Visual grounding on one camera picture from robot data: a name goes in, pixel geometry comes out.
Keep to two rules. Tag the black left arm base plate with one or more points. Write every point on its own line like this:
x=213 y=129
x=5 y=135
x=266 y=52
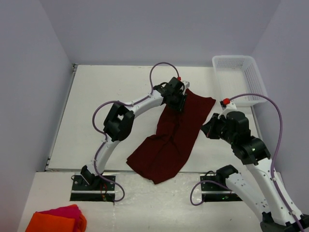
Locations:
x=99 y=191

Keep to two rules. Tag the orange folded t-shirt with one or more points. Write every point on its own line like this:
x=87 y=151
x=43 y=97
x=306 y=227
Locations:
x=48 y=223

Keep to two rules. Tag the white plastic basket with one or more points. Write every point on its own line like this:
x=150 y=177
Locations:
x=237 y=74

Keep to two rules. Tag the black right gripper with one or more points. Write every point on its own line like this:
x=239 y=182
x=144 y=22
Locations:
x=208 y=128

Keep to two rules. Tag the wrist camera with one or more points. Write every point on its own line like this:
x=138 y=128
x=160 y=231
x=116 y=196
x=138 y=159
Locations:
x=227 y=107
x=186 y=84

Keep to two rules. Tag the dark red t-shirt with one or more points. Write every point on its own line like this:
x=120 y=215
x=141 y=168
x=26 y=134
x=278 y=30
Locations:
x=162 y=155

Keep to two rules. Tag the pink folded t-shirt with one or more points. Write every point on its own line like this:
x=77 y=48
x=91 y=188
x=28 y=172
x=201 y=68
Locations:
x=70 y=211

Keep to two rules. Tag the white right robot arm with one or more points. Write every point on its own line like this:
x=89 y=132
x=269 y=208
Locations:
x=272 y=206

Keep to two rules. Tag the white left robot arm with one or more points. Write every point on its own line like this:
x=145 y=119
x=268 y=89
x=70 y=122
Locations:
x=118 y=123

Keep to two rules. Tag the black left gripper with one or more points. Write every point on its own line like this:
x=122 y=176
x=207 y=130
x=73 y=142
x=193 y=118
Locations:
x=179 y=106

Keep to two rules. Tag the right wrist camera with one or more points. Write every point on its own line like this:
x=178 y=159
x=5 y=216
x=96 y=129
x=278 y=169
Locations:
x=227 y=107

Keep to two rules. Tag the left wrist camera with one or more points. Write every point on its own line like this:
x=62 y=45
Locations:
x=186 y=84

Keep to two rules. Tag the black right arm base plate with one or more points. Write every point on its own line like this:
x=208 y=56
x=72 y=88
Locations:
x=214 y=193

